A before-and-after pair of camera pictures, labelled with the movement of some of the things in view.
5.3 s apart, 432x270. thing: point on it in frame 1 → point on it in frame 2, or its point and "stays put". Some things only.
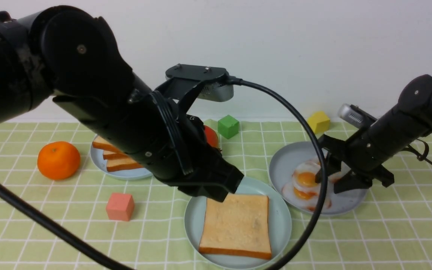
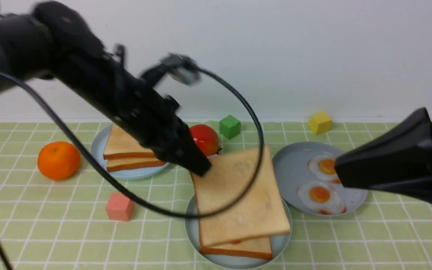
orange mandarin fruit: (58, 160) stays put
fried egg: (307, 200) → (321, 198)
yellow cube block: (319, 122) stays put
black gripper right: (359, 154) → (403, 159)
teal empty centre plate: (280, 225) stays put
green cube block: (228, 126) stays put
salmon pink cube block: (120, 207) stays put
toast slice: (99, 142) → (230, 176)
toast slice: (116, 164) stays put
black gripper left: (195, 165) → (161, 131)
